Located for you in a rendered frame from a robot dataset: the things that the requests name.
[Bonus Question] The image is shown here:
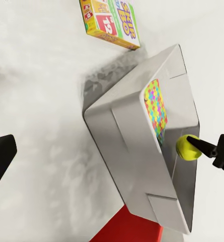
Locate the jigsaw puzzle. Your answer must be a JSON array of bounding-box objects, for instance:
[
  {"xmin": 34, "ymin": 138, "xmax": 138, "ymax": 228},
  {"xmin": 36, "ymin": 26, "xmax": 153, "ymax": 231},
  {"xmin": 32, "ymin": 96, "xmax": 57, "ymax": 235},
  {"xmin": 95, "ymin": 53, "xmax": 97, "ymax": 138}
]
[{"xmin": 144, "ymin": 79, "xmax": 168, "ymax": 137}]

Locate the toy box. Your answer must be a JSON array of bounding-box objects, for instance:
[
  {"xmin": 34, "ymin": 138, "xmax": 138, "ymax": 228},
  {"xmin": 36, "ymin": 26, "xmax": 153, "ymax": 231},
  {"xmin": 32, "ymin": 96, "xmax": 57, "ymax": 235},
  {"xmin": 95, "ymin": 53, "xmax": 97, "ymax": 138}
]
[{"xmin": 84, "ymin": 43, "xmax": 200, "ymax": 236}]

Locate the tennis ball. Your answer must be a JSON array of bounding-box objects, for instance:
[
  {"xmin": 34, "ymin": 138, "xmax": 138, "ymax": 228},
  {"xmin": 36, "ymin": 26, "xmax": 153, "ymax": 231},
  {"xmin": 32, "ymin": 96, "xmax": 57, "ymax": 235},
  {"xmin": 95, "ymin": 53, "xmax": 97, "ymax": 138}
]
[{"xmin": 175, "ymin": 135, "xmax": 202, "ymax": 161}]

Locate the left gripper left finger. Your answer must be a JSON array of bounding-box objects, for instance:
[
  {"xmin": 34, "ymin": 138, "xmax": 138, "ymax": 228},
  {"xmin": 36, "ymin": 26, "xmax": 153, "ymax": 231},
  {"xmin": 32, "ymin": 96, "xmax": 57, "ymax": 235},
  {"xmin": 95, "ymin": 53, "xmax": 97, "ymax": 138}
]
[{"xmin": 0, "ymin": 134, "xmax": 17, "ymax": 180}]

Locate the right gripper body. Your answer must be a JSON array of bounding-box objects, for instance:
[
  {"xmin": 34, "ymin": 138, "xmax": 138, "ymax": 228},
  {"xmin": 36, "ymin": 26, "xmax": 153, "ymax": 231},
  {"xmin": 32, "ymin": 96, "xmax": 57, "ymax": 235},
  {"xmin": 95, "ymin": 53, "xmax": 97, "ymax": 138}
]
[{"xmin": 212, "ymin": 155, "xmax": 224, "ymax": 170}]

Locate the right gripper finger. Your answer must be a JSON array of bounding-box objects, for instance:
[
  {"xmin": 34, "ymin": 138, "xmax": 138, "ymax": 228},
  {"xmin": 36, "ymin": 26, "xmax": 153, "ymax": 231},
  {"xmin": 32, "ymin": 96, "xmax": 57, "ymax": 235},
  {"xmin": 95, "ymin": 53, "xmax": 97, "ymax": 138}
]
[{"xmin": 187, "ymin": 136, "xmax": 217, "ymax": 158}]

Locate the board game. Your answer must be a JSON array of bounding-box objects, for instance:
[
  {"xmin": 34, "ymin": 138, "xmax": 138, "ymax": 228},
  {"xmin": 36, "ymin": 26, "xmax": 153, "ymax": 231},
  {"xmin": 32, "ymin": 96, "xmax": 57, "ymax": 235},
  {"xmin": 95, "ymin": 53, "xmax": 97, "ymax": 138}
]
[
  {"xmin": 157, "ymin": 127, "xmax": 165, "ymax": 146},
  {"xmin": 80, "ymin": 0, "xmax": 140, "ymax": 51}
]

